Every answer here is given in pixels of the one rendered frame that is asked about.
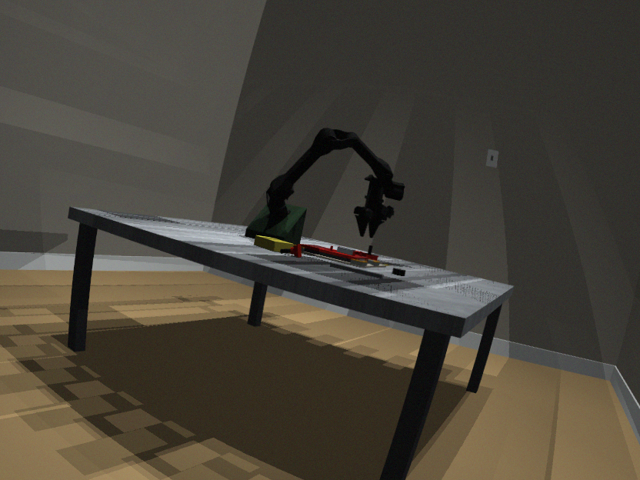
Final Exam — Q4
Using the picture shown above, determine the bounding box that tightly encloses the yellow flat rectangular block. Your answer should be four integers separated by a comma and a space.
254, 235, 293, 252

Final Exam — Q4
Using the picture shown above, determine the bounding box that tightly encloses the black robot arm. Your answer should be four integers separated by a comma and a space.
266, 128, 405, 222

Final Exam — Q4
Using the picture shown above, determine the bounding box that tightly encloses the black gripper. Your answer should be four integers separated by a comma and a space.
354, 194, 387, 238

